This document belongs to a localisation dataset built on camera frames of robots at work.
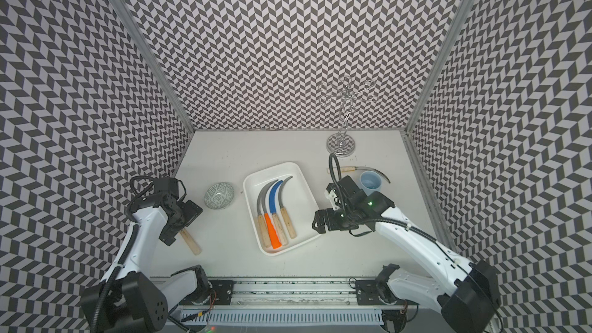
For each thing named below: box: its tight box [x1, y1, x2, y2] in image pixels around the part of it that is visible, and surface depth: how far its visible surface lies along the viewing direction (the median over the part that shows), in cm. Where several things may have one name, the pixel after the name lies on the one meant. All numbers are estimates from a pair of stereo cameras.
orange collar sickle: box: [262, 179, 282, 250], surface depth 88 cm
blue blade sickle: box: [269, 180, 288, 247], surface depth 89 cm
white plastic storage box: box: [242, 161, 321, 257], surface depth 93 cm
